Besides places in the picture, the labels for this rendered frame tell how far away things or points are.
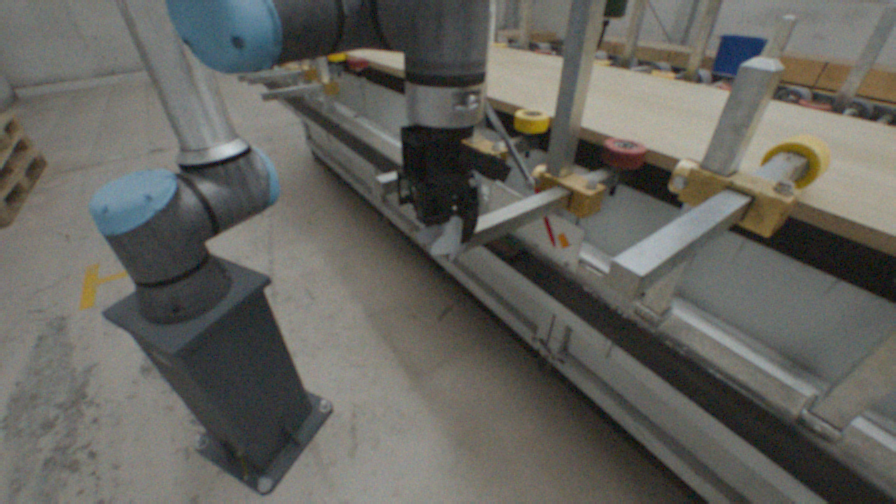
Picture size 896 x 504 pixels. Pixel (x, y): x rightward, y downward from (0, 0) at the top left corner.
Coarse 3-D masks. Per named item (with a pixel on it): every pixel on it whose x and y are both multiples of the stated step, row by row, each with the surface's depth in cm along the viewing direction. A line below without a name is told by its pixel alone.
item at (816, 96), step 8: (512, 40) 261; (608, 56) 209; (616, 56) 205; (640, 64) 196; (672, 72) 184; (712, 72) 171; (712, 80) 171; (720, 80) 169; (776, 88) 153; (784, 88) 150; (816, 96) 143; (824, 96) 141; (832, 96) 139; (880, 104) 130; (880, 112) 130; (872, 120) 132
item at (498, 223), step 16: (592, 176) 70; (608, 176) 70; (624, 176) 73; (544, 192) 64; (560, 192) 64; (512, 208) 60; (528, 208) 60; (544, 208) 62; (560, 208) 65; (480, 224) 56; (496, 224) 56; (512, 224) 59; (480, 240) 56
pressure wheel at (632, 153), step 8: (608, 144) 71; (616, 144) 71; (624, 144) 70; (632, 144) 72; (640, 144) 71; (608, 152) 70; (616, 152) 69; (624, 152) 68; (632, 152) 68; (640, 152) 68; (608, 160) 71; (616, 160) 69; (624, 160) 69; (632, 160) 68; (640, 160) 69; (624, 168) 69; (632, 168) 69
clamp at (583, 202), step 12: (540, 168) 71; (540, 180) 70; (552, 180) 67; (564, 180) 66; (576, 180) 66; (540, 192) 71; (576, 192) 64; (588, 192) 62; (600, 192) 64; (576, 204) 65; (588, 204) 63; (600, 204) 66
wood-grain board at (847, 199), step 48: (528, 96) 103; (624, 96) 104; (672, 96) 105; (720, 96) 107; (672, 144) 73; (768, 144) 74; (864, 144) 75; (816, 192) 57; (864, 192) 57; (864, 240) 49
